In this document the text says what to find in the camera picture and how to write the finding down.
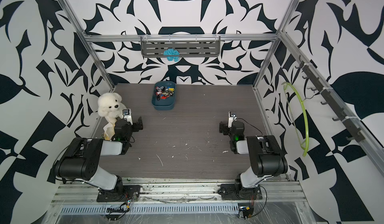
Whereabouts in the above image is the teal plastic storage box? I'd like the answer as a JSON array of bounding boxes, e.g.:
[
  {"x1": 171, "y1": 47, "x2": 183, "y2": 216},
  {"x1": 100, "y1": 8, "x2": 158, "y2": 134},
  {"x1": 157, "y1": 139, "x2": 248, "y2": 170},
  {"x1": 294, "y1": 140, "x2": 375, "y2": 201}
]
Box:
[{"x1": 152, "y1": 81, "x2": 176, "y2": 111}]

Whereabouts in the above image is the black hook rail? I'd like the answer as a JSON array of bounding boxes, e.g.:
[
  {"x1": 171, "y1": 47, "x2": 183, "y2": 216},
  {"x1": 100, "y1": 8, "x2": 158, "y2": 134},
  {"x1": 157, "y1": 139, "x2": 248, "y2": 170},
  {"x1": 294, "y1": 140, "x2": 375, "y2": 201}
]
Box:
[{"x1": 296, "y1": 55, "x2": 366, "y2": 142}]

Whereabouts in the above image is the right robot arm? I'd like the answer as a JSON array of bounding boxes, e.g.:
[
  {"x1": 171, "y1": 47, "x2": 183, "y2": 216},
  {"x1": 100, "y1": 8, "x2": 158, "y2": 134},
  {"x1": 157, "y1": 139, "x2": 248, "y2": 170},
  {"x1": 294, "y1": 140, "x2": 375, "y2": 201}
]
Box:
[{"x1": 219, "y1": 120, "x2": 289, "y2": 193}]

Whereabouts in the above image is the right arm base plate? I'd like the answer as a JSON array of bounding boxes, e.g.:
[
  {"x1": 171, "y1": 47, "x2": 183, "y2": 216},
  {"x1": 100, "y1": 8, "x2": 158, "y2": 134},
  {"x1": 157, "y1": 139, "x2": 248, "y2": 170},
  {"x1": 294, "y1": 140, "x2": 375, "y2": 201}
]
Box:
[{"x1": 217, "y1": 184, "x2": 263, "y2": 201}]

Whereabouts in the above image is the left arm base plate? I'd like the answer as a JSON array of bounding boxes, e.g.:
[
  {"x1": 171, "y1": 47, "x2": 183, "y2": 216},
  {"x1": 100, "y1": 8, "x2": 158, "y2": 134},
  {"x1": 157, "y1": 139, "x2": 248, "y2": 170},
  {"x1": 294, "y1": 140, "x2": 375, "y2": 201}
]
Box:
[{"x1": 97, "y1": 185, "x2": 141, "y2": 203}]

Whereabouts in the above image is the grey wall shelf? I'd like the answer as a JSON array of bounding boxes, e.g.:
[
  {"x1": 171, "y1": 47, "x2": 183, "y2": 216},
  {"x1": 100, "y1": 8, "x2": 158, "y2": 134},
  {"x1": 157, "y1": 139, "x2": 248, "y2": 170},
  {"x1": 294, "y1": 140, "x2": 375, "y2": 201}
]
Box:
[{"x1": 140, "y1": 35, "x2": 221, "y2": 58}]

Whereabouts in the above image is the white teddy bear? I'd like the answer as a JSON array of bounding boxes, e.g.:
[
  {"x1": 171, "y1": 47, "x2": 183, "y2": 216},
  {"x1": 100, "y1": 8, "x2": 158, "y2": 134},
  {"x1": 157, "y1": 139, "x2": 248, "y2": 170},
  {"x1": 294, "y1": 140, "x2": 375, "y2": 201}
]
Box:
[{"x1": 98, "y1": 93, "x2": 127, "y2": 125}]

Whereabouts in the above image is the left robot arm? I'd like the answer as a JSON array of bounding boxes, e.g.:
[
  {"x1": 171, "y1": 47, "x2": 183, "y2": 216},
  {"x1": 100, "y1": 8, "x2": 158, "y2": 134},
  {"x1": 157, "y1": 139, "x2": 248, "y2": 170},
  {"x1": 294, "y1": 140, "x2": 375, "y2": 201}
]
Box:
[{"x1": 53, "y1": 117, "x2": 144, "y2": 201}]

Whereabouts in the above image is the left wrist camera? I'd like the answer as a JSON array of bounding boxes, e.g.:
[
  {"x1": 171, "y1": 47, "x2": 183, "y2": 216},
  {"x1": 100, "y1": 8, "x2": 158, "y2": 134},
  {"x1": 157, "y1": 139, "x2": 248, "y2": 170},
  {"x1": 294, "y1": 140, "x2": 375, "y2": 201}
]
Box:
[{"x1": 123, "y1": 109, "x2": 133, "y2": 124}]

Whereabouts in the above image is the teal scrunchie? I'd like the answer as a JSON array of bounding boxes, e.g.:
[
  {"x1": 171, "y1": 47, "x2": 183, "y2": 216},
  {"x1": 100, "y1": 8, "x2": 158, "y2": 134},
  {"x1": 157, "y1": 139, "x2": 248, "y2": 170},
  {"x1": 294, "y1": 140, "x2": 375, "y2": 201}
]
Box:
[{"x1": 163, "y1": 48, "x2": 180, "y2": 62}]

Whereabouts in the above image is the tissue packet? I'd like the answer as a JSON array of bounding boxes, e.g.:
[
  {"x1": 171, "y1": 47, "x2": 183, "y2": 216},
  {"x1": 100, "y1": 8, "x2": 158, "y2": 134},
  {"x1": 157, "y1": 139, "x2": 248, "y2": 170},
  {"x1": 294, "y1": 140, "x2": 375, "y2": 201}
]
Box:
[{"x1": 102, "y1": 123, "x2": 115, "y2": 141}]

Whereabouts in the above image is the green hoop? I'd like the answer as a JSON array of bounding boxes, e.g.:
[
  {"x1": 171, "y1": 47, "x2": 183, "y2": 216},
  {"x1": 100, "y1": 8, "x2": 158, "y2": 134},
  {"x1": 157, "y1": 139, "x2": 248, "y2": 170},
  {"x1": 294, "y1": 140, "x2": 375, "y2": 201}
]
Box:
[{"x1": 281, "y1": 82, "x2": 310, "y2": 157}]

